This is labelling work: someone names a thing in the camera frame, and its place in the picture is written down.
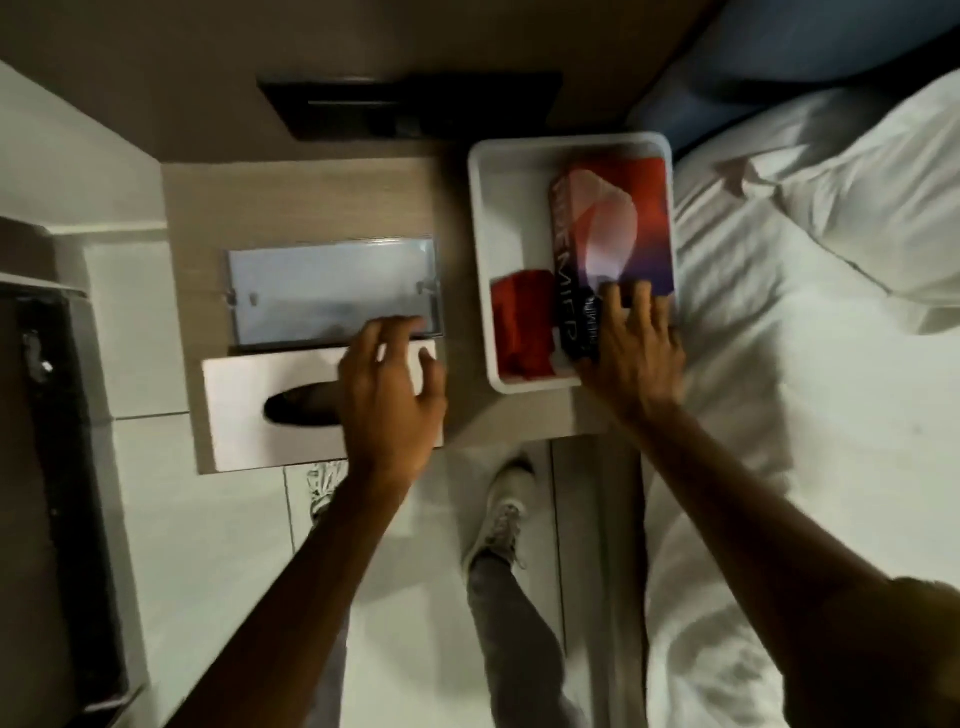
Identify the person's right hand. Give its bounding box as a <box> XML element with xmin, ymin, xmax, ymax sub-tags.
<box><xmin>576</xmin><ymin>281</ymin><xmax>687</xmax><ymax>429</ymax></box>

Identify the person's left hand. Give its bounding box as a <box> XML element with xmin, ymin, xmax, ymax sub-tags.
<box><xmin>336</xmin><ymin>315</ymin><xmax>449</xmax><ymax>486</ymax></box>

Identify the red and purple packet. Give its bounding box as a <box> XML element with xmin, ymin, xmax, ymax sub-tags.
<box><xmin>549</xmin><ymin>156</ymin><xmax>677</xmax><ymax>366</ymax></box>

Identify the person's right forearm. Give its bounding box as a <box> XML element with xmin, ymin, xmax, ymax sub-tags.
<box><xmin>616</xmin><ymin>405</ymin><xmax>901</xmax><ymax>680</ymax></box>

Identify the person's left forearm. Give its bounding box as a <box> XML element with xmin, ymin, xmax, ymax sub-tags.
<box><xmin>166</xmin><ymin>461</ymin><xmax>411</xmax><ymax>728</ymax></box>

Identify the small red packet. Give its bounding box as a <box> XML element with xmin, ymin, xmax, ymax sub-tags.
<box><xmin>490</xmin><ymin>269</ymin><xmax>561</xmax><ymax>382</ymax></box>

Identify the clear acrylic sign holder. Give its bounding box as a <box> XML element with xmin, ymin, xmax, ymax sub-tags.
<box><xmin>224</xmin><ymin>236</ymin><xmax>445</xmax><ymax>354</ymax></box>

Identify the person's left white shoe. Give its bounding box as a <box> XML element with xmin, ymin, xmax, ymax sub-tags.
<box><xmin>306</xmin><ymin>460</ymin><xmax>351</xmax><ymax>528</ymax></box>

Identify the person's white shoe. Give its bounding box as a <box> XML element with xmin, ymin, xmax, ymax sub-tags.
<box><xmin>306</xmin><ymin>460</ymin><xmax>351</xmax><ymax>528</ymax></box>
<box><xmin>460</xmin><ymin>456</ymin><xmax>538</xmax><ymax>573</ymax></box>

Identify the person's right white shoe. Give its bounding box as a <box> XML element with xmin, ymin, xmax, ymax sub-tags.
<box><xmin>460</xmin><ymin>456</ymin><xmax>538</xmax><ymax>573</ymax></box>

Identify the white plastic tray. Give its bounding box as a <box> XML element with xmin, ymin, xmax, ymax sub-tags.
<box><xmin>468</xmin><ymin>132</ymin><xmax>681</xmax><ymax>396</ymax></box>

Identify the white tissue box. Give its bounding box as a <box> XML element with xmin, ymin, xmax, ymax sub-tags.
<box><xmin>201</xmin><ymin>339</ymin><xmax>446</xmax><ymax>475</ymax></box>

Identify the white bed sheet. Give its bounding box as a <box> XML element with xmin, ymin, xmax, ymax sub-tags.
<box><xmin>641</xmin><ymin>142</ymin><xmax>960</xmax><ymax>728</ymax></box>

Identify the white pillow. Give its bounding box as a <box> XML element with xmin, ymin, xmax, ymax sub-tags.
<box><xmin>716</xmin><ymin>67</ymin><xmax>960</xmax><ymax>333</ymax></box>

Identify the blue headboard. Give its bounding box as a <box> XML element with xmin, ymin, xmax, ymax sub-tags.
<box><xmin>625</xmin><ymin>0</ymin><xmax>960</xmax><ymax>160</ymax></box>

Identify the person's right grey trouser leg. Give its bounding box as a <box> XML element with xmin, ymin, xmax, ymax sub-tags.
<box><xmin>465</xmin><ymin>550</ymin><xmax>595</xmax><ymax>728</ymax></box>

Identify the black cabinet door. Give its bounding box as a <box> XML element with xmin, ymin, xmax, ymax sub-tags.
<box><xmin>0</xmin><ymin>279</ymin><xmax>145</xmax><ymax>728</ymax></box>

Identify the black wall switch panel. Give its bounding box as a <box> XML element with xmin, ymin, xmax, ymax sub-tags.
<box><xmin>258</xmin><ymin>72</ymin><xmax>564</xmax><ymax>143</ymax></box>

